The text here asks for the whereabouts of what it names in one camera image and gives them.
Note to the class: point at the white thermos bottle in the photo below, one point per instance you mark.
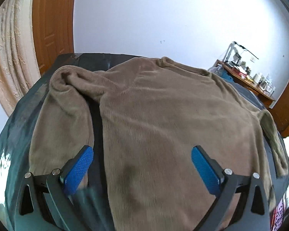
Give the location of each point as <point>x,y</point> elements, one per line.
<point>256,78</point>

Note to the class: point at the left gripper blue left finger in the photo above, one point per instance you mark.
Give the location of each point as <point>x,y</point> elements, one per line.
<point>43,201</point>

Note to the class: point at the white plastic bag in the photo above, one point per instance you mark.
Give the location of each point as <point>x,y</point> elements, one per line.
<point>217,68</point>

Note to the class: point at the blue bin under desk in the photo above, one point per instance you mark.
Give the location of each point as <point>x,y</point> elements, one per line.
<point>225,75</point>

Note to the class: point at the brown fleece sweater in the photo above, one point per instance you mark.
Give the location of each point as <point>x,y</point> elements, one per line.
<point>154,111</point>

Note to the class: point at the wooden desk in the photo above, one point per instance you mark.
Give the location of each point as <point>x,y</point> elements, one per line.
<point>263,96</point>

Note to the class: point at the brown wooden door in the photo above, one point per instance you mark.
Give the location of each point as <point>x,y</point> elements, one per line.
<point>52,30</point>

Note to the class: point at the beige pleated curtain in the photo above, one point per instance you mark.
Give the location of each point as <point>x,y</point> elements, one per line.
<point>18,63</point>

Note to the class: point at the red box on desk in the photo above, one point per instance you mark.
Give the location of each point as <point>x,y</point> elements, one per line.
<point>239,70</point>

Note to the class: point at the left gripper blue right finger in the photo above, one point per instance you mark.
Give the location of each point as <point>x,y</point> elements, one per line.
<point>251,212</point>

